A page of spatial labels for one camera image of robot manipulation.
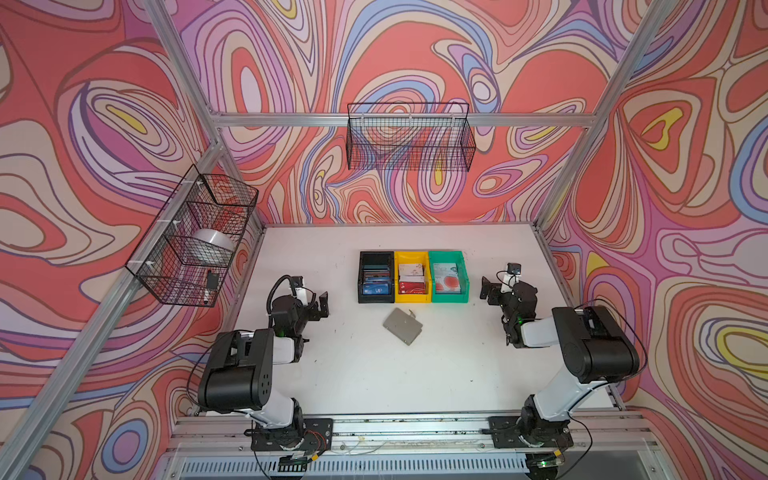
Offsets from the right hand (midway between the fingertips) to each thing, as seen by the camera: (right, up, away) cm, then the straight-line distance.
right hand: (498, 282), depth 97 cm
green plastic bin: (-15, +8, +6) cm, 18 cm away
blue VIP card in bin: (-41, -2, +2) cm, 41 cm away
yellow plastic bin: (-28, +8, +8) cm, 30 cm away
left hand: (-60, -2, -3) cm, 60 cm away
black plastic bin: (-40, +8, +1) cm, 41 cm away
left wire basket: (-83, +12, -28) cm, 89 cm away
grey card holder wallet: (-32, -13, -6) cm, 35 cm away
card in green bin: (-16, +1, +5) cm, 17 cm away
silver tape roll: (-79, +14, -23) cm, 84 cm away
